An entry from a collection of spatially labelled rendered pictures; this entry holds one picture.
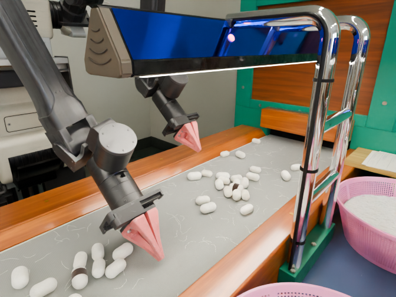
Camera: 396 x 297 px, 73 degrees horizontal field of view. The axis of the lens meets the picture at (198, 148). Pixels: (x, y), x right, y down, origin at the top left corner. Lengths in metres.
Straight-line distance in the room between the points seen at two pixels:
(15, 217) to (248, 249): 0.44
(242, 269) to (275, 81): 0.78
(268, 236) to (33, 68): 0.46
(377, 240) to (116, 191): 0.47
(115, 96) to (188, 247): 2.40
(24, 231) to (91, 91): 2.16
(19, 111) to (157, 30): 0.76
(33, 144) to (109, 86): 1.80
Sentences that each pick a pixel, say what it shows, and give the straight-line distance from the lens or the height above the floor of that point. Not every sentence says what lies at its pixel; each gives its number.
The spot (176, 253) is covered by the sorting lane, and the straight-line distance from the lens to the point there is 0.49.
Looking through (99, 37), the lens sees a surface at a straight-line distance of 0.32.
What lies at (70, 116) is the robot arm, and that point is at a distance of 0.49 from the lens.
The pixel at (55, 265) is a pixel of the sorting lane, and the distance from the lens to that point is 0.52.
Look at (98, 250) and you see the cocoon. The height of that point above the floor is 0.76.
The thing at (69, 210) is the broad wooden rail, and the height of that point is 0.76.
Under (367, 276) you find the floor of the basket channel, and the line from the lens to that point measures 0.63.
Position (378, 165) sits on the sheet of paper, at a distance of 0.85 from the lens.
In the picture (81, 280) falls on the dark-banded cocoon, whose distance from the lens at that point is 0.46.
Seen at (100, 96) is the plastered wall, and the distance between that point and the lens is 2.72.
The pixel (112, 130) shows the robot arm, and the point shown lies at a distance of 0.42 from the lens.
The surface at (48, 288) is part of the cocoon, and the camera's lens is 0.47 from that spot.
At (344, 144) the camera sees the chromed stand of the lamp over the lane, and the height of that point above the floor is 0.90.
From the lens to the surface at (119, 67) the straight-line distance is 0.29.
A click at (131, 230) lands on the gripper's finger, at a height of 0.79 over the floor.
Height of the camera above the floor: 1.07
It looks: 21 degrees down
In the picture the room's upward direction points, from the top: straight up
